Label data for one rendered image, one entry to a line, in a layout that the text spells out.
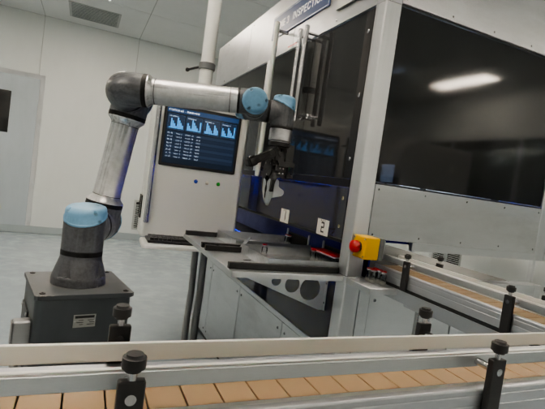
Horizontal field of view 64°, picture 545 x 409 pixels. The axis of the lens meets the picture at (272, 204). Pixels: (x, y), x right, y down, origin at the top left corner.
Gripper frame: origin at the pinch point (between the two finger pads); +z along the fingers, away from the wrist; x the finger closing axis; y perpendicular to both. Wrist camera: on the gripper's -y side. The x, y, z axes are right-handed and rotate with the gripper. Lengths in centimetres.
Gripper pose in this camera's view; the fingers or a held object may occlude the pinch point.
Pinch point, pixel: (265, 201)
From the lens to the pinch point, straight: 144.5
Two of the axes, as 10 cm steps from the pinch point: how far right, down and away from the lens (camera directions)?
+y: 9.1, 1.0, 4.0
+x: -3.9, -1.0, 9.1
